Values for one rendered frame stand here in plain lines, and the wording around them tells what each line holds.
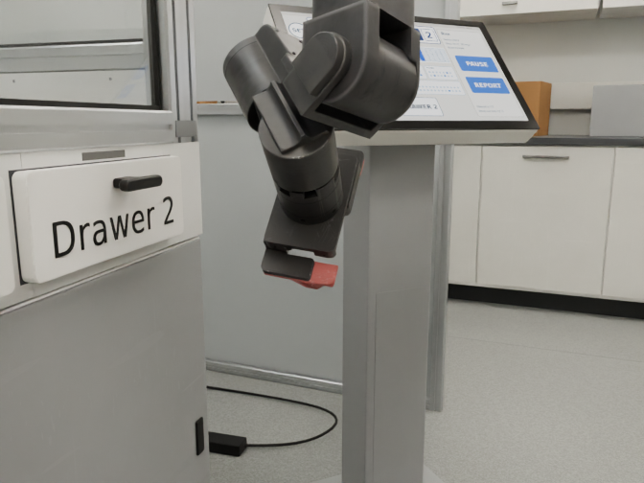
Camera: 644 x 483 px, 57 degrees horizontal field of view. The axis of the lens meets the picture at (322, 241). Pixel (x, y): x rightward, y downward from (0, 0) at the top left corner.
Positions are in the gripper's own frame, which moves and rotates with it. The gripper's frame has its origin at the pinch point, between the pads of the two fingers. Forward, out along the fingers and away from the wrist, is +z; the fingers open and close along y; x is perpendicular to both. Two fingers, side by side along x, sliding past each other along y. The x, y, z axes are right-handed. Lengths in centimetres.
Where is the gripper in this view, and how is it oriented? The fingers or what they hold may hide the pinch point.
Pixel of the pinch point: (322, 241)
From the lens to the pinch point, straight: 61.9
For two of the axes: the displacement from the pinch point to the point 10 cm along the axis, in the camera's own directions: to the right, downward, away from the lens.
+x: 9.7, 1.6, -1.9
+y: -2.3, 8.8, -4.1
